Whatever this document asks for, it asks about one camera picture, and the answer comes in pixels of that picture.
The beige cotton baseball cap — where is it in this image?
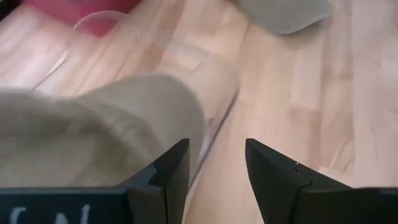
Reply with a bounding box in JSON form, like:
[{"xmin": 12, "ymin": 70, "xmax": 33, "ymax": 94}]
[{"xmin": 0, "ymin": 73, "xmax": 206, "ymax": 188}]

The grey-green baseball cap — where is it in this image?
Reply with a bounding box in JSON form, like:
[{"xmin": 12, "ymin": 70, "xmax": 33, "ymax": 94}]
[{"xmin": 234, "ymin": 0, "xmax": 332, "ymax": 35}]

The pink plastic bin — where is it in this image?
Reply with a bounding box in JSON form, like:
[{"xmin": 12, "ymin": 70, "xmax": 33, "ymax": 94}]
[{"xmin": 21, "ymin": 0, "xmax": 142, "ymax": 38}]

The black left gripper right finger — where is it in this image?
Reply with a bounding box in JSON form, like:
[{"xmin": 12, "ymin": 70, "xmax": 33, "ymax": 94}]
[{"xmin": 244, "ymin": 138, "xmax": 354, "ymax": 224}]

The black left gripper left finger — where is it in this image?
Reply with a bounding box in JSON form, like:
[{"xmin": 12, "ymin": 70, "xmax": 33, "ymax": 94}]
[{"xmin": 119, "ymin": 138, "xmax": 191, "ymax": 224}]

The clear plastic bag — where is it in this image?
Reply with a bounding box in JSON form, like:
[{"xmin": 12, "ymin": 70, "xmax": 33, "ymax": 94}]
[{"xmin": 30, "ymin": 10, "xmax": 241, "ymax": 187}]

